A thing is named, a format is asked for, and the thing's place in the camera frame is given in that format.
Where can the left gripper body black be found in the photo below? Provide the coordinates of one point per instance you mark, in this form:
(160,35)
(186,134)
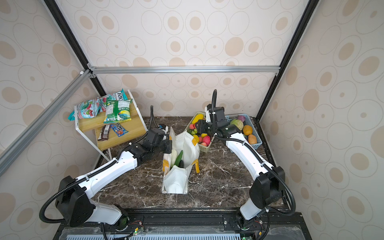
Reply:
(164,147)

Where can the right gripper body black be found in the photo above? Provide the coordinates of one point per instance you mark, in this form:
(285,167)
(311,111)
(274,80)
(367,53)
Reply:
(206,127)

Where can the white napa cabbage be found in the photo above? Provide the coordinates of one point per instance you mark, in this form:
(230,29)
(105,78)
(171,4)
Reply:
(174,156)

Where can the green cucumber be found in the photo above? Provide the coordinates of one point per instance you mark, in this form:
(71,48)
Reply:
(179,158)

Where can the black eggplant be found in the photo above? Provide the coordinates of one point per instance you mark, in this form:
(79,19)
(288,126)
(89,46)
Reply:
(181,164)

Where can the white grocery bag yellow handles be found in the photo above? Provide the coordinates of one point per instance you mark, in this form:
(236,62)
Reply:
(175,179)

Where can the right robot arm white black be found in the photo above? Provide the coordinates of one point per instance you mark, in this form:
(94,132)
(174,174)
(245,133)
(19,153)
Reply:
(269,192)

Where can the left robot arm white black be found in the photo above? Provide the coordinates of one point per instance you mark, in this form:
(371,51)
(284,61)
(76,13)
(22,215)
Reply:
(73,203)

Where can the green snack bag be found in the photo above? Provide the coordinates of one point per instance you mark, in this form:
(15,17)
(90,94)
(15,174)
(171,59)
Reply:
(118,111)

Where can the teal snack bag rear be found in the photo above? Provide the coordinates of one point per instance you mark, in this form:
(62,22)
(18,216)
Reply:
(118,96)

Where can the teal red snack bag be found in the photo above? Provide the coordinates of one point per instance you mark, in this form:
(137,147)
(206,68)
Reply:
(86,110)

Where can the pink dragon fruit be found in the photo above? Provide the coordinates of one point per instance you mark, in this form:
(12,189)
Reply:
(206,141)

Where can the green round cabbage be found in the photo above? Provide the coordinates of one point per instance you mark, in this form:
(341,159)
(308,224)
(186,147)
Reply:
(238,123)

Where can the green fruit basket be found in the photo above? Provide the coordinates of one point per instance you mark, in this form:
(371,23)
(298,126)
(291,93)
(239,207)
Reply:
(191,129)

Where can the blue vegetable basket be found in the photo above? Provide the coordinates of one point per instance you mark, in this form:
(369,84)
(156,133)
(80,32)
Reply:
(244,123)

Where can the orange fruit in blue basket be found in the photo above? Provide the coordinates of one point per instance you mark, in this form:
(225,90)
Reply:
(247,130)

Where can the blue candy packet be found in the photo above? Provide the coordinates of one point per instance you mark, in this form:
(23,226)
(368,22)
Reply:
(119,129)

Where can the brown potato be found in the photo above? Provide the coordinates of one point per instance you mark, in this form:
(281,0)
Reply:
(252,140)

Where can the brown chocolate bar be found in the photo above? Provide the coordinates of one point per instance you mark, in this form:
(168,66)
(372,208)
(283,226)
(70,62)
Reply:
(104,133)

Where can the wooden two-tier shelf white frame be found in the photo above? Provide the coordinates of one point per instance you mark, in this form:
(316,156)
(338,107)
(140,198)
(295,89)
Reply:
(90,129)

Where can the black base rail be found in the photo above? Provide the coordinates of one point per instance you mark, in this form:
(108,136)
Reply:
(192,224)

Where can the horizontal aluminium rail back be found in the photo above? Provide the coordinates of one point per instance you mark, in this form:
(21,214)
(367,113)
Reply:
(185,70)

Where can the diagonal aluminium rail left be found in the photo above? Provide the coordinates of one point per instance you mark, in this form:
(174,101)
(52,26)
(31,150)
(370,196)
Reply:
(28,135)

